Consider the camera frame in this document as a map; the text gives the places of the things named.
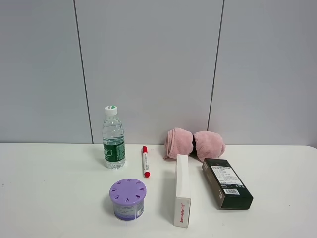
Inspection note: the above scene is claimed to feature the pink towel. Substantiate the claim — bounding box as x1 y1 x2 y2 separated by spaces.
164 128 225 161

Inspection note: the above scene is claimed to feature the clear water bottle green label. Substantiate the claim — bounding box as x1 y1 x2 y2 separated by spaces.
103 105 126 169

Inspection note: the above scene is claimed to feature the red whiteboard marker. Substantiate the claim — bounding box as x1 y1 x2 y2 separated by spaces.
142 146 151 178

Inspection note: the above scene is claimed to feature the purple lidded air freshener can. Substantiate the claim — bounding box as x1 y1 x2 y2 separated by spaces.
109 178 147 221

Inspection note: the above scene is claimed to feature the long white Snowhite box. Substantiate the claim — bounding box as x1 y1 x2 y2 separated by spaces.
174 155 191 228

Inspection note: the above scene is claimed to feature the black rectangular product box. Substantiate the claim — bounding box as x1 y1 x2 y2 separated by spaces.
202 158 253 210

